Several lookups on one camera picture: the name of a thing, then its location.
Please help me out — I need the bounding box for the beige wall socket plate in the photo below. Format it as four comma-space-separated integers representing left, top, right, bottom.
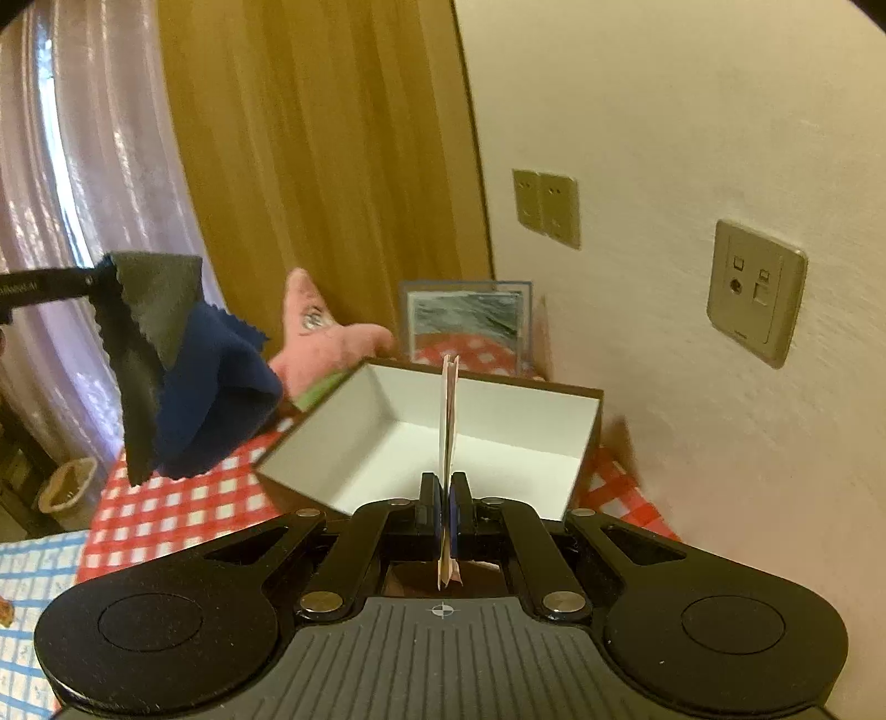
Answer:
512, 168, 542, 229
538, 172, 581, 250

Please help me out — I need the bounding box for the dark grey cloth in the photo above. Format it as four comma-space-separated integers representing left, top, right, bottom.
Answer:
92, 251, 206, 487

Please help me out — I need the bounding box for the wicker basket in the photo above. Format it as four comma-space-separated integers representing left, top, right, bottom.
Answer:
38, 457, 98, 515

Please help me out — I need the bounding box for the dark wooden furniture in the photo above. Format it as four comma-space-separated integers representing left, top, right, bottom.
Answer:
0, 388, 56, 541

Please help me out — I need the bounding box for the red checked tablecloth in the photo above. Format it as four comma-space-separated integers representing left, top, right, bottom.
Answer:
75, 332, 683, 584

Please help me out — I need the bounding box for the wooden door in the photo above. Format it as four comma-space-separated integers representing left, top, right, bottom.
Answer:
158, 0, 494, 361

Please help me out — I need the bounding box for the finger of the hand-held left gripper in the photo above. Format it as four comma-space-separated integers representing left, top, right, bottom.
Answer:
0, 265, 115, 309

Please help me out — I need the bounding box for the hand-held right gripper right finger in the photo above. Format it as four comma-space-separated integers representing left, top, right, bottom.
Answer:
449, 472, 688, 619

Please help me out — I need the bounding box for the brown cardboard box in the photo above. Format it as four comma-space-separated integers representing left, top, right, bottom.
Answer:
255, 356, 605, 522

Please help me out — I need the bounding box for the framed picture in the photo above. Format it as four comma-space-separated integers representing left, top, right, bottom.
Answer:
399, 279, 536, 378

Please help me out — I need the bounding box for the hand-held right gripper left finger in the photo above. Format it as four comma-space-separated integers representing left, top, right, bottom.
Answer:
202, 472, 447, 619

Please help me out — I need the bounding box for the blue checked cloth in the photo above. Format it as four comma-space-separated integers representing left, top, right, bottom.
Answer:
0, 529, 91, 720

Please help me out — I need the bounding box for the pink starfish plush toy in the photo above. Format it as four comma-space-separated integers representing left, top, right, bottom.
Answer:
269, 269, 395, 409

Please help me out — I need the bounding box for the navy blue cloth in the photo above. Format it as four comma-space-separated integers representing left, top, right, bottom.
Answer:
153, 300, 286, 480

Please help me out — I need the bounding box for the sheer lilac curtain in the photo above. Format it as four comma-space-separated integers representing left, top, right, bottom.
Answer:
0, 20, 226, 472

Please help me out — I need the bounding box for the beige data outlet plate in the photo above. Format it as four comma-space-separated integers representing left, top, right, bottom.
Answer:
706, 219, 808, 370

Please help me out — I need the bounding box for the white paper packet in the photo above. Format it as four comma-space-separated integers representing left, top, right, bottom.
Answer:
438, 353, 463, 591

